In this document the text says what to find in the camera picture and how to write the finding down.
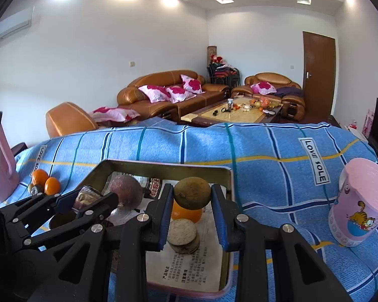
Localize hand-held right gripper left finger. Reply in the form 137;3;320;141
54;183;174;302

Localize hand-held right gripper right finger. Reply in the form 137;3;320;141
210;183;353;302

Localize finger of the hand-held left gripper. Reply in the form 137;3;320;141
0;191;81;229
18;193;120;252

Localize small orange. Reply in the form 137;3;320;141
171;200;203;224

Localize medium orange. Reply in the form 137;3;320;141
44;177;61;196

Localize large dull purple passion fruit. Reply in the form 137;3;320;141
109;176;144;208

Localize large orange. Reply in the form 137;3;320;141
31;169;49;185

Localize pink rectangular tin box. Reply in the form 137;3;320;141
50;160;234;299

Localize printed newspaper sheet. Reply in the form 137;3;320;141
105;171;229;293

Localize orange leather chair back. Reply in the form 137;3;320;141
46;101;100;138

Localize blue plaid blanket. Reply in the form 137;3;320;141
0;116;378;302

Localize pink floral pillow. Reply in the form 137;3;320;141
88;106;141;123
180;74;206;94
138;84;172;103
165;86;194;104
250;81;277;95

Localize wooden coffee table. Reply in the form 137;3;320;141
180;96;284;128

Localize long brown leather sofa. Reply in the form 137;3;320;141
116;70;230;123

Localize pink cartoon cat cup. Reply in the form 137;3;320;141
328;158;378;247

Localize purple cloth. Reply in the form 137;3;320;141
275;86;303;99

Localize stacked black chairs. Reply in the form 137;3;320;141
207;62;241;87

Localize brown leather armchair with cushion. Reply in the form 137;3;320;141
231;72;306;121

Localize brown wooden door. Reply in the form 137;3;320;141
302;31;337;122

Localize pink paper bag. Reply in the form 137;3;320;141
363;109;375;137

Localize white wall air conditioner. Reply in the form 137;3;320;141
0;8;35;46

